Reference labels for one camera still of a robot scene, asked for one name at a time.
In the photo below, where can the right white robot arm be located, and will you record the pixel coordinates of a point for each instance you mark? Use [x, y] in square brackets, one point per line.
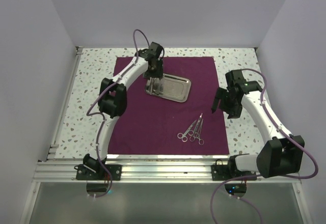
[282, 152]

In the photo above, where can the steel tweezers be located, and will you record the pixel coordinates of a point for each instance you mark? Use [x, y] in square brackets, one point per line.
[152, 81]

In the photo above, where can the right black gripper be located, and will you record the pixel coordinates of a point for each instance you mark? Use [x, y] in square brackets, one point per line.
[234, 112]

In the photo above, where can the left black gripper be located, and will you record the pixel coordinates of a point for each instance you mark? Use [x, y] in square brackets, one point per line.
[158, 74]

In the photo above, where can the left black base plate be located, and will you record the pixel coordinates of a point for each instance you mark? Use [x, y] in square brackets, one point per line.
[112, 172]

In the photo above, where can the steel instrument tray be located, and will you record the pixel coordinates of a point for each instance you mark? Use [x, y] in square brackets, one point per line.
[170, 87]

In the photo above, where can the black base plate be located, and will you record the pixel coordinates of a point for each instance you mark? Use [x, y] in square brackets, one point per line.
[112, 172]
[222, 172]

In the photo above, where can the long steel scissors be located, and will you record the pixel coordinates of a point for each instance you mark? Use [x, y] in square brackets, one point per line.
[183, 136]

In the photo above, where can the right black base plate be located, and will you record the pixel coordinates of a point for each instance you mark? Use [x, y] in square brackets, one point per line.
[222, 172]

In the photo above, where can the purple cloth wrap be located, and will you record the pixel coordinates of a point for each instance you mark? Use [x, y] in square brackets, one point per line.
[150, 124]

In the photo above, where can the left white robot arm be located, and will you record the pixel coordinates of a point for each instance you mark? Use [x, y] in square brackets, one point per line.
[112, 103]

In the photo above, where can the steel hemostat forceps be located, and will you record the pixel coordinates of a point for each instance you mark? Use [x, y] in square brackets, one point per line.
[198, 137]

